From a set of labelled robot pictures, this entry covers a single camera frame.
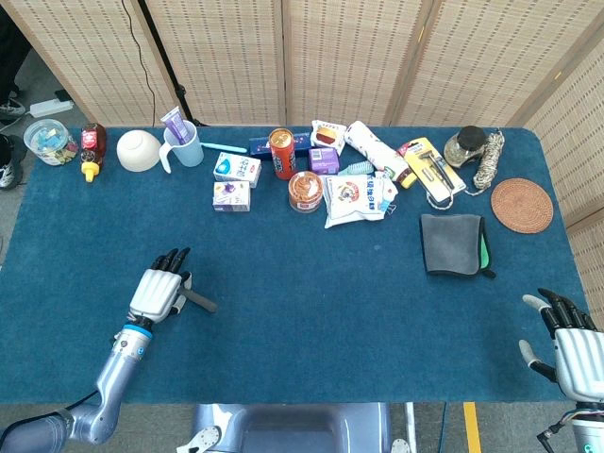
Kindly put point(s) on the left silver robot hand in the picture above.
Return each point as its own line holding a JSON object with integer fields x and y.
{"x": 153, "y": 292}

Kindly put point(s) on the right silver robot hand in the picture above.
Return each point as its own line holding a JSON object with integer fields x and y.
{"x": 580, "y": 363}

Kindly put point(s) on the dark grey cylindrical stick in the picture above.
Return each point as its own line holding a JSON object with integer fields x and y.
{"x": 203, "y": 302}

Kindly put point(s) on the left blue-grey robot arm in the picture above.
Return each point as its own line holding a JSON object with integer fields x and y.
{"x": 115, "y": 377}

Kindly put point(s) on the bamboo folding screen panel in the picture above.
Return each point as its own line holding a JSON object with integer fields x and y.
{"x": 481, "y": 56}
{"x": 349, "y": 56}
{"x": 575, "y": 141}
{"x": 85, "y": 52}
{"x": 226, "y": 56}
{"x": 592, "y": 264}

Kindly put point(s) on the white purple small carton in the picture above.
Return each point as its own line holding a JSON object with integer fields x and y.
{"x": 231, "y": 196}

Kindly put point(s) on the cream ceramic bowl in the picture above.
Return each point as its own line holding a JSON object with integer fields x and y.
{"x": 138, "y": 151}

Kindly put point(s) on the light blue plastic mug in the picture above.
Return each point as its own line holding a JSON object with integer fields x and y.
{"x": 186, "y": 151}

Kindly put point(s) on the white blue milk carton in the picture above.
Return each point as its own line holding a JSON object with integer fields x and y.
{"x": 236, "y": 170}

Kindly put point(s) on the blue felt table cover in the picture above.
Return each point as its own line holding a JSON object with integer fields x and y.
{"x": 307, "y": 292}

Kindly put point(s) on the teal toothbrush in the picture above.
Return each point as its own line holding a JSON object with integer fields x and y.
{"x": 224, "y": 147}

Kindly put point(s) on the brown syrup bottle yellow cap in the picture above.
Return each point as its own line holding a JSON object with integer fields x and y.
{"x": 93, "y": 141}

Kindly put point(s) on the round woven brown coaster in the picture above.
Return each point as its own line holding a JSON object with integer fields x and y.
{"x": 522, "y": 205}

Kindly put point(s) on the purple toothpaste tube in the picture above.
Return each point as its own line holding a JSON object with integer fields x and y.
{"x": 174, "y": 123}

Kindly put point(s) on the grey green folded cloth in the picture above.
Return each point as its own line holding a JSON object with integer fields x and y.
{"x": 450, "y": 243}

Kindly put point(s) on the white table leg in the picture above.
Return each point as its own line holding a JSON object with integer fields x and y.
{"x": 410, "y": 424}

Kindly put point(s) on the dark blue flat box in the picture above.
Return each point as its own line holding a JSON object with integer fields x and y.
{"x": 258, "y": 145}

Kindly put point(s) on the clear jar of colourful clips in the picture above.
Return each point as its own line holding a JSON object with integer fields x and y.
{"x": 49, "y": 144}

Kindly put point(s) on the clear jar orange contents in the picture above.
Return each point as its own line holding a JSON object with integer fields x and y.
{"x": 306, "y": 191}

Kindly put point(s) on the orange red drink can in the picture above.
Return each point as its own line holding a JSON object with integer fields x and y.
{"x": 282, "y": 156}

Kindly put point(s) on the blue-grey robot torso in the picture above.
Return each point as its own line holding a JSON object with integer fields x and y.
{"x": 292, "y": 427}

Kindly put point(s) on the black white sneaker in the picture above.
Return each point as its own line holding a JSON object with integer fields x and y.
{"x": 11, "y": 107}
{"x": 7, "y": 165}

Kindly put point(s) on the white power strip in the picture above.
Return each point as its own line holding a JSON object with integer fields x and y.
{"x": 49, "y": 108}

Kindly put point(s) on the small purple box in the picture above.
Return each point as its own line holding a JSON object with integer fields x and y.
{"x": 323, "y": 160}

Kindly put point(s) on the black power plug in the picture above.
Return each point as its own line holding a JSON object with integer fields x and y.
{"x": 62, "y": 95}

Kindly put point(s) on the white printed snack bag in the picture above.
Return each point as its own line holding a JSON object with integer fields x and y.
{"x": 354, "y": 198}

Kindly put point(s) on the beige twine bundle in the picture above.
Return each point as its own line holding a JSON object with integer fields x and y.
{"x": 490, "y": 160}

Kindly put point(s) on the white snack packet red cake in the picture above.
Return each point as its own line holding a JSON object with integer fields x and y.
{"x": 326, "y": 134}

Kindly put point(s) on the teal comb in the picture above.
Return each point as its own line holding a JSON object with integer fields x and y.
{"x": 356, "y": 168}

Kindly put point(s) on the black tripod pole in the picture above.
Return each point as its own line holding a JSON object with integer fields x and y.
{"x": 162, "y": 52}

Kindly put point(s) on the glass jar black lid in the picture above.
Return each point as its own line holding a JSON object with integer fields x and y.
{"x": 464, "y": 146}

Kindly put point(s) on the yellow razor blister pack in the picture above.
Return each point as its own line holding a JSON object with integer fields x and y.
{"x": 431, "y": 165}

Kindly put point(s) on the blue binder clip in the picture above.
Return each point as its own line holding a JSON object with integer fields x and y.
{"x": 387, "y": 206}

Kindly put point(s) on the small brown bottle yellow cap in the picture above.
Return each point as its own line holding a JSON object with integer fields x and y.
{"x": 407, "y": 178}

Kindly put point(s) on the white floral rolled pouch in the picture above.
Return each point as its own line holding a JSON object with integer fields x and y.
{"x": 373, "y": 146}

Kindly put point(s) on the person leg black trousers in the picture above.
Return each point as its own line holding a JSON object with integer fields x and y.
{"x": 9, "y": 52}

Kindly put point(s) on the white perforated metal bracket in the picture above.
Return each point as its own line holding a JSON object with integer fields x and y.
{"x": 400, "y": 447}
{"x": 204, "y": 438}

